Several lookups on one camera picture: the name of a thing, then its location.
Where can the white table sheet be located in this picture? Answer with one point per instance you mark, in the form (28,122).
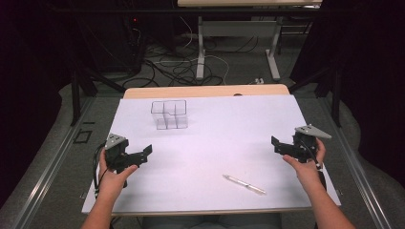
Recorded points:
(207,152)

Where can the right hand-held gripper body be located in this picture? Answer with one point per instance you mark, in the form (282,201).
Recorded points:
(306,143)

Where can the grey floor rail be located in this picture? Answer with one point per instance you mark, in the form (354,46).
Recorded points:
(359,178)
(44,171)

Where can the wooden table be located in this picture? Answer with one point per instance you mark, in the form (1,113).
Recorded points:
(191,91)

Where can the person's right hand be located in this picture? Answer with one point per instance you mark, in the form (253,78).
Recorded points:
(305,170)

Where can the person's left hand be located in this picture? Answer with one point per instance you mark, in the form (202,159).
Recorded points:
(112,183)

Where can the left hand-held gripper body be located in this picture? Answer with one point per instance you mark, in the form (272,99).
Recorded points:
(115,152)

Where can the clear plastic organizer box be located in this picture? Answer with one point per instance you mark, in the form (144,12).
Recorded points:
(169,115)

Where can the white-framed desk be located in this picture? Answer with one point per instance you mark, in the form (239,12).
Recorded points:
(238,28)

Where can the black metal stand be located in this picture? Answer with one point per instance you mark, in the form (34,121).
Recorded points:
(331,89)
(79,92)

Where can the white power plug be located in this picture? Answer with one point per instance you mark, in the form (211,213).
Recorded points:
(259,80)

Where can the black computer tower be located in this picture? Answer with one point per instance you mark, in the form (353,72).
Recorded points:
(121,44)

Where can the clear white pen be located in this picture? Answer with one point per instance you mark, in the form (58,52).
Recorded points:
(244,184)

